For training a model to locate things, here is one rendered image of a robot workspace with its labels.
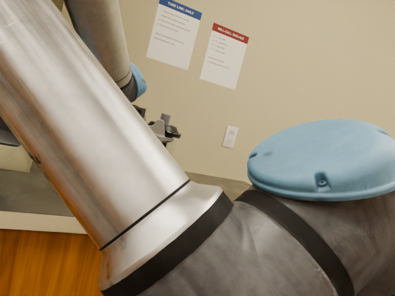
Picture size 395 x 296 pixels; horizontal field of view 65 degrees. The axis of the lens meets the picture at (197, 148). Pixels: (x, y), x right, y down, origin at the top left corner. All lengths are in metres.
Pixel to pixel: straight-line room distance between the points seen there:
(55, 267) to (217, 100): 1.10
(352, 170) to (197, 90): 1.37
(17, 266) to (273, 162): 0.70
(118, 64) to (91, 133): 0.37
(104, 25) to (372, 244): 0.43
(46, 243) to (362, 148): 0.71
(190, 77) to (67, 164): 1.36
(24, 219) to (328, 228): 0.64
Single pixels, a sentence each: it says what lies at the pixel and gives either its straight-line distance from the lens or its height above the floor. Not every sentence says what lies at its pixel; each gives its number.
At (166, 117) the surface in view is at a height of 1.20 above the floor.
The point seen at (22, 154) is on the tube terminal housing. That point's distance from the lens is 1.04.
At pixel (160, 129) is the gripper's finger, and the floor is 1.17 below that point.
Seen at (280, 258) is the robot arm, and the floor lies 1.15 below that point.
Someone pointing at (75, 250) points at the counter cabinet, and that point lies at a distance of 0.84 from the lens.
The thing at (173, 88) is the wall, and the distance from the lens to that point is 1.52.
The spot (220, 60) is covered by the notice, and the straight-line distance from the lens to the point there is 1.62.
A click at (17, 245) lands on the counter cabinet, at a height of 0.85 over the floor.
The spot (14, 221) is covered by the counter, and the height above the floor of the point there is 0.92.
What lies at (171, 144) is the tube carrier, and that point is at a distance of 0.86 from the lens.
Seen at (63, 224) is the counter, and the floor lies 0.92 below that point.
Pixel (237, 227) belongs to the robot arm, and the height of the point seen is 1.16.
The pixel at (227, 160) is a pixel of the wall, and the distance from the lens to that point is 1.70.
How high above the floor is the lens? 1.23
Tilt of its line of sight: 6 degrees down
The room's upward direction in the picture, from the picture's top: 15 degrees clockwise
